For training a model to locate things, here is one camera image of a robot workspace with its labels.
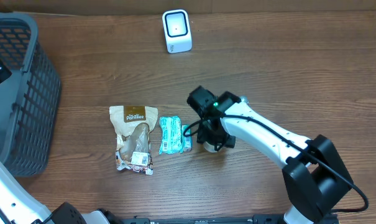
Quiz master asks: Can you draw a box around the brown snack packet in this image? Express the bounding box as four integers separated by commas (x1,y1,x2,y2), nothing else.
109,106,158,175

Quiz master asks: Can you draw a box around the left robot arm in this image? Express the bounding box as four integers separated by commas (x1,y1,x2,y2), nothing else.
0,60,110,223

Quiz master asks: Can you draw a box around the small teal white box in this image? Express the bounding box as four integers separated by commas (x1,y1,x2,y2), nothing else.
181,124,192,152

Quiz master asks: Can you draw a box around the grey plastic shopping basket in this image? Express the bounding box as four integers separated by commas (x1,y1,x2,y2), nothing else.
0,12,62,177

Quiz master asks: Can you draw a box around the yellow dish soap bottle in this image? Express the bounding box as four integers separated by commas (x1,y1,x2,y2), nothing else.
240,96,249,104

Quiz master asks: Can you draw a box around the white barcode scanner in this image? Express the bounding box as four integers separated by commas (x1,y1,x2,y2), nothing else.
162,9,193,54

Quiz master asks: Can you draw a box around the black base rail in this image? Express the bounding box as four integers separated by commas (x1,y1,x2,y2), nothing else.
121,214,285,224

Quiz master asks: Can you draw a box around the green lid jar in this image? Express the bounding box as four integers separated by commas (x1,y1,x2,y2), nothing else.
203,142,218,153

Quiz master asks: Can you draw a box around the teal white pouch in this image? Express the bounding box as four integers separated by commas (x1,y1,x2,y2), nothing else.
159,116,183,154

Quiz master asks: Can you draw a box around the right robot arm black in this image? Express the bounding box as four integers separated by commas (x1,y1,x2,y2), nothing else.
187,86,352,223

